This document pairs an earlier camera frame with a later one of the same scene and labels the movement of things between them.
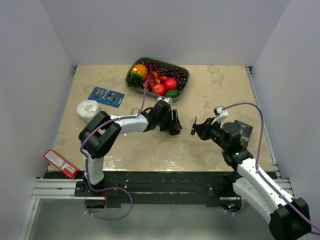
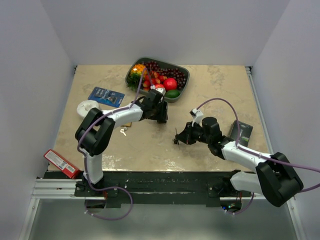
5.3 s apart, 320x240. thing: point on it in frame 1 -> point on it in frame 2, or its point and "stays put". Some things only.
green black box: (245, 131) stays put
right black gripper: (204, 128) -> (186, 135)
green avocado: (172, 93) stays put
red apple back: (170, 84) stays put
